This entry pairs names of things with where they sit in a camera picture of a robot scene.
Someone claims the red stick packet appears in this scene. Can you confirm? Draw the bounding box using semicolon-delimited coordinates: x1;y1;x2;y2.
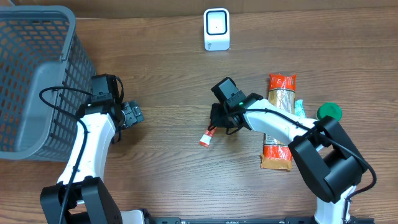
199;127;217;147

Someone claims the long spaghetti pasta package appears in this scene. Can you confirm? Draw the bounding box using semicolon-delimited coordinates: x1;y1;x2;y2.
261;73;296;171

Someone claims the teal wet wipes pack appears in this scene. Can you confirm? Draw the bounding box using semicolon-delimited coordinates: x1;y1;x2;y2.
294;100;307;118

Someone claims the green lid jar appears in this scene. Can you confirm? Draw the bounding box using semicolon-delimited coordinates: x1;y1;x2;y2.
316;102;343;121

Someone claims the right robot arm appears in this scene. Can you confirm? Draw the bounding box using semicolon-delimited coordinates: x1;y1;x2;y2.
208;77;374;223

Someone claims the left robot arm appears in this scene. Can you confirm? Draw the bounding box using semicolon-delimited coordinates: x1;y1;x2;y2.
40;74;149;223

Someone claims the white barcode scanner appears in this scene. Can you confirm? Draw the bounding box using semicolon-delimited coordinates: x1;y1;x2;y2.
203;7;231;51

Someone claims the grey plastic shopping basket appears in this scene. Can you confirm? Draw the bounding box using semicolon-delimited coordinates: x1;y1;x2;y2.
1;6;96;161

